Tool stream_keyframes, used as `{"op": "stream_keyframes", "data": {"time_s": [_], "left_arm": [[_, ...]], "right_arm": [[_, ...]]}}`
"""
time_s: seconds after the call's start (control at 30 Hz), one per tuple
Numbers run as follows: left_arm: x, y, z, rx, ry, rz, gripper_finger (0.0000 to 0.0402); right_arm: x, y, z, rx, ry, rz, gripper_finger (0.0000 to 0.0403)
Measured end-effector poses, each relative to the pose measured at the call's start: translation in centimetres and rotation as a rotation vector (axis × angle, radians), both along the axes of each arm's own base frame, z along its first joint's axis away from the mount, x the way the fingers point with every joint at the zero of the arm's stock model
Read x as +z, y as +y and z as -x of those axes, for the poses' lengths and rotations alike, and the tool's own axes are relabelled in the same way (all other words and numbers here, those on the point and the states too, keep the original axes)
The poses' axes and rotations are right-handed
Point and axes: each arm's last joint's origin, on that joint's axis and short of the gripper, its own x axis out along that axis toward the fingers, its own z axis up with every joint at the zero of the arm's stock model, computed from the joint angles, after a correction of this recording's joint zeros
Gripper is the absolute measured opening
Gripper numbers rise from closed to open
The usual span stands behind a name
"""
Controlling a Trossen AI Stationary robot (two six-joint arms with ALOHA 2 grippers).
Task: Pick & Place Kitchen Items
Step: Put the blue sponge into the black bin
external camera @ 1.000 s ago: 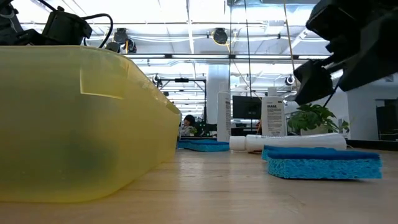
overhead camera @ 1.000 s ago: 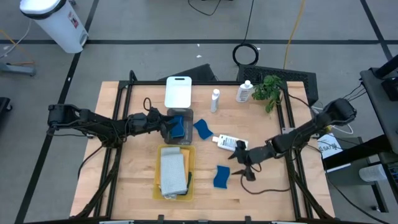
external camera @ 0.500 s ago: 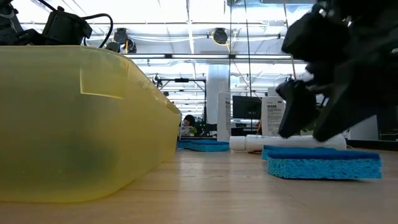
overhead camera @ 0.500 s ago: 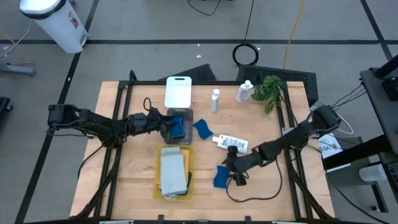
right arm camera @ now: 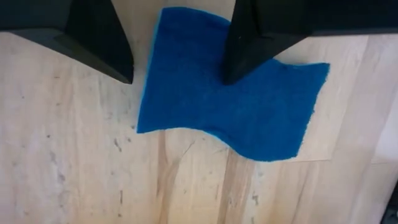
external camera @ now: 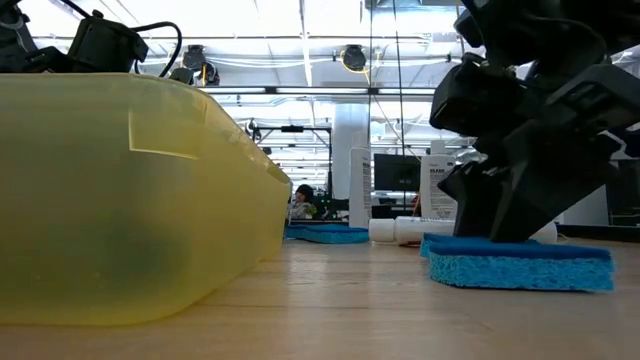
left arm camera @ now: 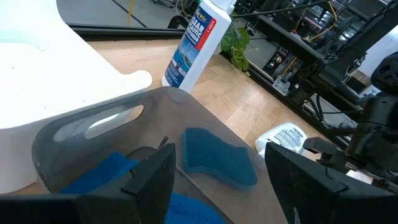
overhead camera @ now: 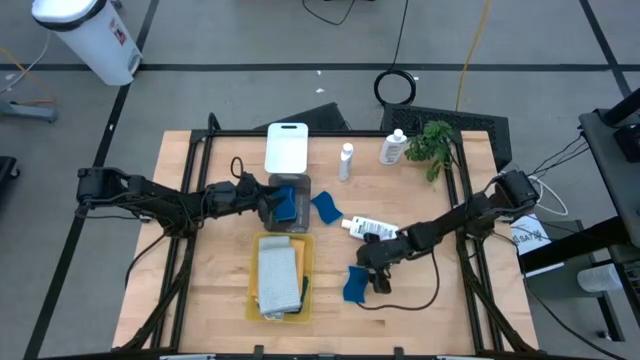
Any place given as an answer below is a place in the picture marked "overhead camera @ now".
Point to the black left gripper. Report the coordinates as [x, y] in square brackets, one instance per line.
[250, 197]

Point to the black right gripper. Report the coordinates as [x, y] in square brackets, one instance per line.
[385, 250]

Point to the blue wavy sponge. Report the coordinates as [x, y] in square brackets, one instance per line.
[289, 212]
[355, 285]
[326, 207]

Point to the white tube with label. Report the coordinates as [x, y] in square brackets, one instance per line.
[372, 228]

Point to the orange cloth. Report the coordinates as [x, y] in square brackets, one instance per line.
[298, 257]

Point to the grey waffle towel with tag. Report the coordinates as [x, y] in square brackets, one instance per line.
[279, 280]

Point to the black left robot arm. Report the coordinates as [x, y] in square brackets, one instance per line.
[160, 200]

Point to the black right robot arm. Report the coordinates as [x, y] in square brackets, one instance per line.
[450, 224]

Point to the grey plastic bin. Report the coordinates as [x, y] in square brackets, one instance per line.
[302, 200]

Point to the white cutting board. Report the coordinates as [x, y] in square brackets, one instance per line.
[286, 150]

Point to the slim white bottle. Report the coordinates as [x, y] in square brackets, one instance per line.
[345, 162]

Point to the black flat panel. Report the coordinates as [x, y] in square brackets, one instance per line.
[315, 119]

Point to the yellow plastic bin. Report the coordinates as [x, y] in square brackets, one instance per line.
[252, 310]

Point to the flat white labelled bottle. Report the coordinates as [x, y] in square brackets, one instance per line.
[393, 149]

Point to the green plant sprig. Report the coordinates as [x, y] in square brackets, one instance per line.
[430, 145]

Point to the white printed paper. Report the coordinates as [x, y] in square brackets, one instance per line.
[530, 237]

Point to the black perforated panel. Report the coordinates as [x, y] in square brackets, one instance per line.
[480, 130]

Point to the grey cylinder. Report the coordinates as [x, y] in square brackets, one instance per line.
[600, 278]

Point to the white trash can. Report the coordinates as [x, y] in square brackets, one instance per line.
[90, 45]

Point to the grey cart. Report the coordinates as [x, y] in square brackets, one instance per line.
[615, 185]

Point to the grey metal floor base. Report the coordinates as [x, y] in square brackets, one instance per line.
[27, 111]

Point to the black equipment box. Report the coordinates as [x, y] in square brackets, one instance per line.
[627, 140]

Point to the black table frame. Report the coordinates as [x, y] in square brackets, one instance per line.
[240, 133]

